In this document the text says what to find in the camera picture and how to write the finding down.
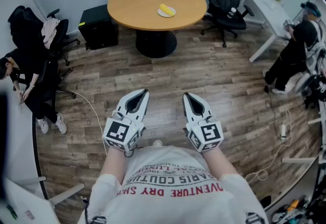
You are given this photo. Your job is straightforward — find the person's left forearm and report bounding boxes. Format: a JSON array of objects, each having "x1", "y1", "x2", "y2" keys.
[{"x1": 101, "y1": 144, "x2": 128, "y2": 181}]

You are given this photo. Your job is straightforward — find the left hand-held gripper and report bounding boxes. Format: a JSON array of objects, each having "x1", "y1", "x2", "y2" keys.
[{"x1": 102, "y1": 88, "x2": 150, "y2": 153}]

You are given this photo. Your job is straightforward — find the round wooden table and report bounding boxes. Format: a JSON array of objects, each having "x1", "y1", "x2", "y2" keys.
[{"x1": 106, "y1": 0, "x2": 208, "y2": 59}]

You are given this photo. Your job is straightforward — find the white desk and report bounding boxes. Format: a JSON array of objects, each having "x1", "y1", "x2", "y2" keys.
[
  {"x1": 243, "y1": 0, "x2": 298, "y2": 63},
  {"x1": 0, "y1": 95, "x2": 86, "y2": 224}
]

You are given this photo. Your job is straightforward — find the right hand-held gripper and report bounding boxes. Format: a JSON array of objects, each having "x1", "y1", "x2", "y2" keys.
[{"x1": 182, "y1": 92, "x2": 225, "y2": 153}]

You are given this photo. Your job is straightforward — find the yellow banana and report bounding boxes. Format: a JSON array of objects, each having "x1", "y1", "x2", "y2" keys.
[{"x1": 159, "y1": 3, "x2": 174, "y2": 17}]

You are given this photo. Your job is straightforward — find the person's right forearm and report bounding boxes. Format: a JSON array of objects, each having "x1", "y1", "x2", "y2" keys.
[{"x1": 203, "y1": 144, "x2": 239, "y2": 177}]

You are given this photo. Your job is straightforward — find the white plate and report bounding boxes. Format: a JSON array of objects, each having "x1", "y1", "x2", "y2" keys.
[{"x1": 157, "y1": 6, "x2": 177, "y2": 18}]

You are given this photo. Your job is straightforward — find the pink cloth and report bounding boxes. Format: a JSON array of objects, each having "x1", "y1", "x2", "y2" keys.
[{"x1": 40, "y1": 17, "x2": 61, "y2": 50}]

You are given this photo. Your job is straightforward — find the white floor cable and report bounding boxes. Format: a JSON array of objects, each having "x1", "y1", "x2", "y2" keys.
[
  {"x1": 56, "y1": 90, "x2": 109, "y2": 156},
  {"x1": 246, "y1": 108, "x2": 293, "y2": 184}
]

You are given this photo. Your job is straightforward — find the person's white printed t-shirt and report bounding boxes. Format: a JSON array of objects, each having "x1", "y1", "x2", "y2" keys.
[{"x1": 84, "y1": 145, "x2": 269, "y2": 224}]

